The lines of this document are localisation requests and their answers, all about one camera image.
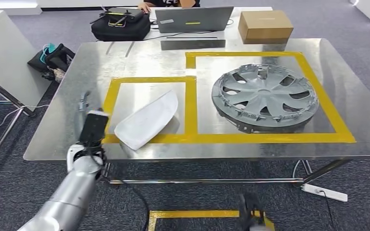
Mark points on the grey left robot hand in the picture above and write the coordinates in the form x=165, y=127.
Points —
x=84, y=102

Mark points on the white curved plastic part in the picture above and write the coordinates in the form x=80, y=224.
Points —
x=146, y=122

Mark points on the steel workbench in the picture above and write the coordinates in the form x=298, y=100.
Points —
x=76, y=127

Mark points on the yellow tape frames on workbench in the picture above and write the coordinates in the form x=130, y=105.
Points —
x=191, y=111

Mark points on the black and teal bag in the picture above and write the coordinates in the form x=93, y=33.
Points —
x=54, y=59

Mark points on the black carrying case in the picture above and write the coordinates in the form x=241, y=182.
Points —
x=121, y=33

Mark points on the white panel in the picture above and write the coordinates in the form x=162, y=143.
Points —
x=6, y=57

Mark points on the person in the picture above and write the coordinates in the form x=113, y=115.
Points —
x=145, y=7

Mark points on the grey laptop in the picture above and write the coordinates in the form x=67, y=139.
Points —
x=193, y=20

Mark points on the yellow floor tape square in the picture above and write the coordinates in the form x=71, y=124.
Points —
x=197, y=214

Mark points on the grey wheel cover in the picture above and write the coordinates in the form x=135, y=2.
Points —
x=264, y=92

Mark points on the brown cardboard box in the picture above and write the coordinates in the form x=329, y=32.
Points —
x=264, y=27

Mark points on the white power strip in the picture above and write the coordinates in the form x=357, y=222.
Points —
x=325, y=193

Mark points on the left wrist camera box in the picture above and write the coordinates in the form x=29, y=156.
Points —
x=92, y=127

